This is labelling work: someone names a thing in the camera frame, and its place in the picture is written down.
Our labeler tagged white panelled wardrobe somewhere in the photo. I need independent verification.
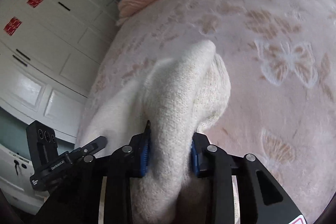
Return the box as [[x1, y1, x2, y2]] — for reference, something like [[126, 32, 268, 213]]
[[0, 0, 123, 214]]

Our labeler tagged pink butterfly bed blanket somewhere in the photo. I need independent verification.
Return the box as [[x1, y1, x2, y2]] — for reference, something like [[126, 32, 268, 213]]
[[79, 0, 335, 223]]

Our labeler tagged cream knit cardigan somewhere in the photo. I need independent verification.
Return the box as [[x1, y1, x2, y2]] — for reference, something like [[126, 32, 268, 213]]
[[76, 40, 231, 223]]

